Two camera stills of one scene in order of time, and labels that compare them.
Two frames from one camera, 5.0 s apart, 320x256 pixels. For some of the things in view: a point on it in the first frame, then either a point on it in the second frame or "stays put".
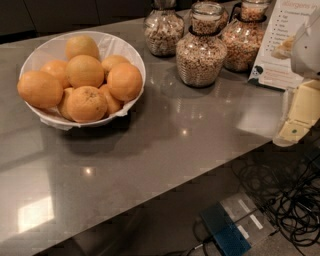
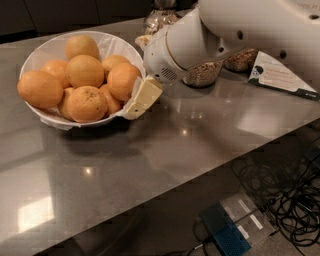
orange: (85, 71) stays put
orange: (87, 104) stays put
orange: (124, 81) stays put
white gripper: (308, 55) to (157, 57)
